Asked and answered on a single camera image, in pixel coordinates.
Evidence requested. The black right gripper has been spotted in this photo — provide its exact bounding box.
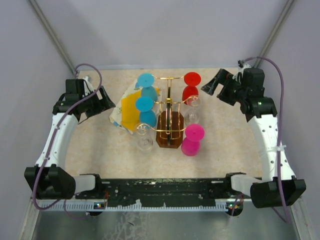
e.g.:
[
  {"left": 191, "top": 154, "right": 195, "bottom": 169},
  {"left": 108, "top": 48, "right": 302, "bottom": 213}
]
[{"left": 201, "top": 68, "right": 247, "bottom": 106}]

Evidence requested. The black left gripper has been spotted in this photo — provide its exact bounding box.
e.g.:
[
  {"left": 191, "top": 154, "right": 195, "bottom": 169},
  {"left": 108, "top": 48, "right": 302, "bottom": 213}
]
[{"left": 80, "top": 85, "right": 116, "bottom": 118}]

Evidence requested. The red wine glass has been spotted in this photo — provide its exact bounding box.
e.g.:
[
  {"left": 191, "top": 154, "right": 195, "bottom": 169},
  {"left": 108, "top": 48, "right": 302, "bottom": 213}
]
[{"left": 182, "top": 72, "right": 202, "bottom": 101}]

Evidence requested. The clear wine glass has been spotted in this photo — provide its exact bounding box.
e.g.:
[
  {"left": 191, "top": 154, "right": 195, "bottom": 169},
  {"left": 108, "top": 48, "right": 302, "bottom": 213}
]
[
  {"left": 184, "top": 95, "right": 201, "bottom": 126},
  {"left": 133, "top": 123, "right": 154, "bottom": 151}
]

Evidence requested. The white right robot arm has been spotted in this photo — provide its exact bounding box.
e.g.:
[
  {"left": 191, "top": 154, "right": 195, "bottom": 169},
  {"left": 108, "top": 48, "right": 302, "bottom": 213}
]
[{"left": 201, "top": 67, "right": 306, "bottom": 208}]

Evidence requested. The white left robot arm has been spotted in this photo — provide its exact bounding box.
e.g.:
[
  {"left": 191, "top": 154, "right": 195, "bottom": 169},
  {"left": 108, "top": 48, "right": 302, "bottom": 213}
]
[{"left": 24, "top": 78, "right": 115, "bottom": 200}]

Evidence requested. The magenta wine glass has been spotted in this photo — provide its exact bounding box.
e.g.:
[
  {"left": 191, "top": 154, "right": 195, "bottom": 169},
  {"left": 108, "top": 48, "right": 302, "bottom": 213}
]
[{"left": 181, "top": 123, "right": 205, "bottom": 157}]

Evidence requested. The blue front wine glass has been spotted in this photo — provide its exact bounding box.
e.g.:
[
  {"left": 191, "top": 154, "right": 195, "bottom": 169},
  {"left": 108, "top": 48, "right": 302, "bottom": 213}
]
[{"left": 135, "top": 96, "right": 157, "bottom": 127}]

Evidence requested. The blue wine glass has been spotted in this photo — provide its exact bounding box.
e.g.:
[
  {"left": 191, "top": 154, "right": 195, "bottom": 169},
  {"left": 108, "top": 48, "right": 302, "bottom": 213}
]
[
  {"left": 137, "top": 73, "right": 158, "bottom": 102},
  {"left": 135, "top": 96, "right": 157, "bottom": 127}
]

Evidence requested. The blue rear wine glass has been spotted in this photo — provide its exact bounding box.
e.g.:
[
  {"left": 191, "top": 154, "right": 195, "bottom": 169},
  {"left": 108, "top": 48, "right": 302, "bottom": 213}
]
[{"left": 137, "top": 73, "right": 158, "bottom": 102}]

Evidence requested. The yellow white patterned cloth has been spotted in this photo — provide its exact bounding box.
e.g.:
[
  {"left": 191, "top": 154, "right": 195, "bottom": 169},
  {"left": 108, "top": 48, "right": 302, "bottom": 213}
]
[{"left": 109, "top": 79, "right": 162, "bottom": 134}]

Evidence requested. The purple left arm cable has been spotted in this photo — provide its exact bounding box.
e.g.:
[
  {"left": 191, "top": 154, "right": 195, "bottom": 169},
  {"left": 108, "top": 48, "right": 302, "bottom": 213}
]
[{"left": 32, "top": 63, "right": 103, "bottom": 221}]

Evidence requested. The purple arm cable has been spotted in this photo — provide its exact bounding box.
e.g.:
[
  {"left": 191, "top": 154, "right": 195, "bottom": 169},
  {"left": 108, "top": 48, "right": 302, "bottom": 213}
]
[
  {"left": 32, "top": 63, "right": 103, "bottom": 221},
  {"left": 229, "top": 56, "right": 292, "bottom": 224}
]

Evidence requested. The gold wire wine glass rack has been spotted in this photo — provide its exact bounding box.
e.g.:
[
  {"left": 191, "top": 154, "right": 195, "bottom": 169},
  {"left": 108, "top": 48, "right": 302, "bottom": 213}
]
[{"left": 150, "top": 74, "right": 187, "bottom": 149}]

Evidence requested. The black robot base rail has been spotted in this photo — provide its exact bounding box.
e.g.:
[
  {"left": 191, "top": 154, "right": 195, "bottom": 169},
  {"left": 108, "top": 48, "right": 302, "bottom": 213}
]
[{"left": 76, "top": 176, "right": 249, "bottom": 216}]

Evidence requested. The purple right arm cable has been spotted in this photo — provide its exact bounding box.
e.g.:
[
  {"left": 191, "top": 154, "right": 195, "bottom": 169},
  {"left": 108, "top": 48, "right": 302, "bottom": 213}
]
[{"left": 229, "top": 56, "right": 292, "bottom": 224}]

